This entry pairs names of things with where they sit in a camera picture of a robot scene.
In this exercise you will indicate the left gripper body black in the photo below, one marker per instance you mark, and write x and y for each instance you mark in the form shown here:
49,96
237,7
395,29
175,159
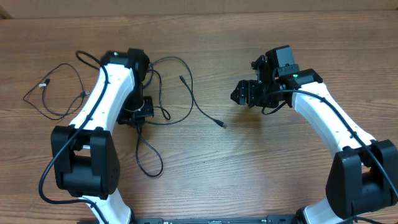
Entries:
135,109

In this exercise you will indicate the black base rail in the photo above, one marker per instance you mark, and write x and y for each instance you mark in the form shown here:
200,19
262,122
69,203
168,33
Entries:
214,221

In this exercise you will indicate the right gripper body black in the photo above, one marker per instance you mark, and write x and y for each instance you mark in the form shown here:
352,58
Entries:
257,94

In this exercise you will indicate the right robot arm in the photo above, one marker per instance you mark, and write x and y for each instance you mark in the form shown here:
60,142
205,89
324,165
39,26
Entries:
363,175

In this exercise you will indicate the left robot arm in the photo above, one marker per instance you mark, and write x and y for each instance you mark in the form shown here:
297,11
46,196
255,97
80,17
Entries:
86,163

